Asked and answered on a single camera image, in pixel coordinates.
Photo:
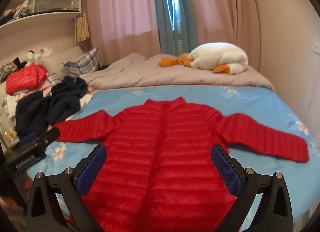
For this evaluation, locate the navy hooded garment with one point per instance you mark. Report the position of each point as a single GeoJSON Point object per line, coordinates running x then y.
{"type": "Point", "coordinates": [67, 97]}

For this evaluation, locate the black garment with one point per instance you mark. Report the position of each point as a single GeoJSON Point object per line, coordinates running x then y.
{"type": "Point", "coordinates": [30, 112]}

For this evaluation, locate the green patterned cloth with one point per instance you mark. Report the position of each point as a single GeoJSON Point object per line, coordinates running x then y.
{"type": "Point", "coordinates": [7, 71]}

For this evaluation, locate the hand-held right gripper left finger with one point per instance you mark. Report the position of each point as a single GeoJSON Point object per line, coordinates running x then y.
{"type": "Point", "coordinates": [90, 169]}

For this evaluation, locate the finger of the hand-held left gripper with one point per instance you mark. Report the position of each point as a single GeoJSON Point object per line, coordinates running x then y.
{"type": "Point", "coordinates": [28, 139]}
{"type": "Point", "coordinates": [50, 134]}

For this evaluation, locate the small white plush toy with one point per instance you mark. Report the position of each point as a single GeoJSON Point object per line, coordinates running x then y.
{"type": "Point", "coordinates": [31, 57]}
{"type": "Point", "coordinates": [46, 51]}

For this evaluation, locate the blue curtain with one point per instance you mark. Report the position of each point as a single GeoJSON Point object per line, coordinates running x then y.
{"type": "Point", "coordinates": [182, 22]}

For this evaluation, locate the yellow hanging cloth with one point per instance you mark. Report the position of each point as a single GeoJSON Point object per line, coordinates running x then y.
{"type": "Point", "coordinates": [82, 28]}

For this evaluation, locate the folded red down jacket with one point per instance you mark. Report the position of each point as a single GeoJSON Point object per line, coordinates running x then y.
{"type": "Point", "coordinates": [25, 78]}

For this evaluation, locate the white cloth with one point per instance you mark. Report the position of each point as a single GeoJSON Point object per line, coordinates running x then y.
{"type": "Point", "coordinates": [86, 100]}

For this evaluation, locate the plaid pillow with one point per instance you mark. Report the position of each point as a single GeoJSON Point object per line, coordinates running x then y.
{"type": "Point", "coordinates": [85, 62]}
{"type": "Point", "coordinates": [53, 79]}

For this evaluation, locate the blue floral bed sheet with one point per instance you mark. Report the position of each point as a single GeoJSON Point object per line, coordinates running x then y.
{"type": "Point", "coordinates": [250, 102]}

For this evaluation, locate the white wall shelf unit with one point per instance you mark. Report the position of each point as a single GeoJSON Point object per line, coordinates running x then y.
{"type": "Point", "coordinates": [50, 17]}

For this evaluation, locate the red down jacket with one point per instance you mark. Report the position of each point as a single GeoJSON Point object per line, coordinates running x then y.
{"type": "Point", "coordinates": [25, 78]}
{"type": "Point", "coordinates": [160, 159]}

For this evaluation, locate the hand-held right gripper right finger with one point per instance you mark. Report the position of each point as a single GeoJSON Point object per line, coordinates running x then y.
{"type": "Point", "coordinates": [227, 169]}

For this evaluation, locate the white goose plush toy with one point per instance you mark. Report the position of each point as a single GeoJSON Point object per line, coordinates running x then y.
{"type": "Point", "coordinates": [220, 56]}

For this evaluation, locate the pink curtain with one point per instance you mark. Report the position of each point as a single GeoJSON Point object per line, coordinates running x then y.
{"type": "Point", "coordinates": [225, 10]}
{"type": "Point", "coordinates": [120, 10]}

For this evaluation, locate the white wall socket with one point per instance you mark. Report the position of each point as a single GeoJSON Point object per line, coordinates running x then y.
{"type": "Point", "coordinates": [317, 47]}

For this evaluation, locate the grey duvet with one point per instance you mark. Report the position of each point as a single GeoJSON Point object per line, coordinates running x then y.
{"type": "Point", "coordinates": [150, 74]}

